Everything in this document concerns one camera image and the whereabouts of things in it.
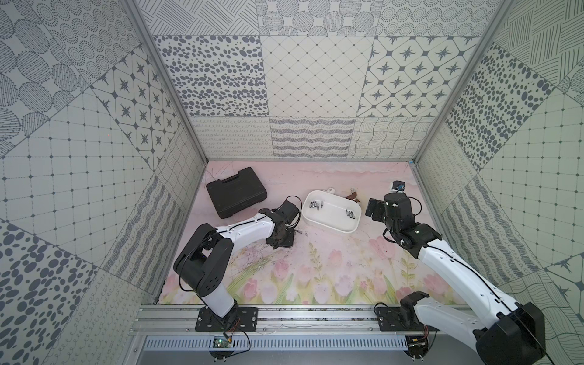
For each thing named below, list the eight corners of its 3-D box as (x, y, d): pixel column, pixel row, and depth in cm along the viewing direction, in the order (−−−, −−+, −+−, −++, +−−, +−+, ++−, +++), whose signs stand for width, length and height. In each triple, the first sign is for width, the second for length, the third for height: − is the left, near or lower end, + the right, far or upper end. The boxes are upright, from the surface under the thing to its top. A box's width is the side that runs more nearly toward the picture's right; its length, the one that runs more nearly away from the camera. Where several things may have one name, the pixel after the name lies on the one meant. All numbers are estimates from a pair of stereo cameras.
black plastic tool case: (221, 221, 98) (218, 215, 95) (208, 190, 110) (205, 184, 106) (269, 199, 106) (267, 193, 103) (252, 172, 117) (250, 166, 114)
